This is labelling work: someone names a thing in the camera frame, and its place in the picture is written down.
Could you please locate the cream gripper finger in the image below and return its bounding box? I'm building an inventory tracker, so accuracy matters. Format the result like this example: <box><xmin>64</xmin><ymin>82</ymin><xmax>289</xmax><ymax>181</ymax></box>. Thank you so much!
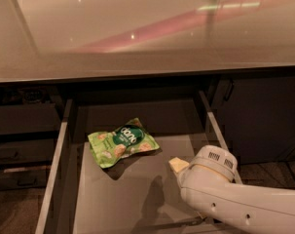
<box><xmin>168</xmin><ymin>157</ymin><xmax>189</xmax><ymax>174</ymax></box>

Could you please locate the dark counter cabinet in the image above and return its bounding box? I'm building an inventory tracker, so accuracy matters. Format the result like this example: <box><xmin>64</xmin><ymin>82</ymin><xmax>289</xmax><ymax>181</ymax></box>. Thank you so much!
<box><xmin>0</xmin><ymin>73</ymin><xmax>295</xmax><ymax>189</ymax></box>

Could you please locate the dark cabinet door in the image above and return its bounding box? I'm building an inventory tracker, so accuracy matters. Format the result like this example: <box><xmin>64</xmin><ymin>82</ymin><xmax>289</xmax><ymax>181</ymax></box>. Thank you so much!
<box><xmin>212</xmin><ymin>77</ymin><xmax>295</xmax><ymax>164</ymax></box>

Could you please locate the green snack bag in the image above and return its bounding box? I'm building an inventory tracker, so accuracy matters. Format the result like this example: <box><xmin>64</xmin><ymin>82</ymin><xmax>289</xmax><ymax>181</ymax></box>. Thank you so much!
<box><xmin>88</xmin><ymin>118</ymin><xmax>160</xmax><ymax>169</ymax></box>

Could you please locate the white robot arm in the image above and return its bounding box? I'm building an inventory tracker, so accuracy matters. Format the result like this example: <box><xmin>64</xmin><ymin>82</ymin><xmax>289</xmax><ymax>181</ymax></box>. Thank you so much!
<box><xmin>169</xmin><ymin>145</ymin><xmax>295</xmax><ymax>234</ymax></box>

